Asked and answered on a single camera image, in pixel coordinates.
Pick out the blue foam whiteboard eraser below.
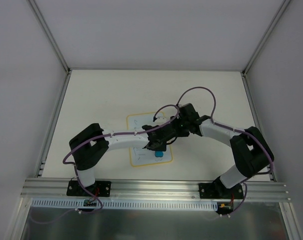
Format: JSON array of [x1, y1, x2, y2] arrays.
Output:
[[154, 151, 164, 158]]

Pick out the yellow framed small whiteboard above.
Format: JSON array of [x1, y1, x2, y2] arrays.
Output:
[[126, 111, 173, 167]]

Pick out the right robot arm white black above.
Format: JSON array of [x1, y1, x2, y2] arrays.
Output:
[[171, 103, 275, 199]]

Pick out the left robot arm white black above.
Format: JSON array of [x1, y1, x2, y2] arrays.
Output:
[[69, 123, 177, 196]]

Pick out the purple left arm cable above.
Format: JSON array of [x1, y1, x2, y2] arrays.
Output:
[[62, 103, 180, 216]]

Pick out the aluminium mounting rail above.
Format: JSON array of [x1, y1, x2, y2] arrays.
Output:
[[20, 177, 292, 202]]

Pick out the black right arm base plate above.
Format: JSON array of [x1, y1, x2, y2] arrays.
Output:
[[198, 182, 244, 200]]

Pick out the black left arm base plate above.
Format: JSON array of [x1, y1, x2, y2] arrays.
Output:
[[66, 180, 112, 198]]

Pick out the white slotted cable duct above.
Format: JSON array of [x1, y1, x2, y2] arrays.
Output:
[[31, 198, 218, 212]]

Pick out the right aluminium frame post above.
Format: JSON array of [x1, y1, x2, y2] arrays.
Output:
[[242, 0, 292, 76]]

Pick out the aluminium frame post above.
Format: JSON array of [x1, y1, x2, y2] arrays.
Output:
[[28, 0, 72, 74], [242, 0, 292, 76]]

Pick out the left aluminium frame post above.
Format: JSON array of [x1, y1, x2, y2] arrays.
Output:
[[28, 0, 72, 74]]

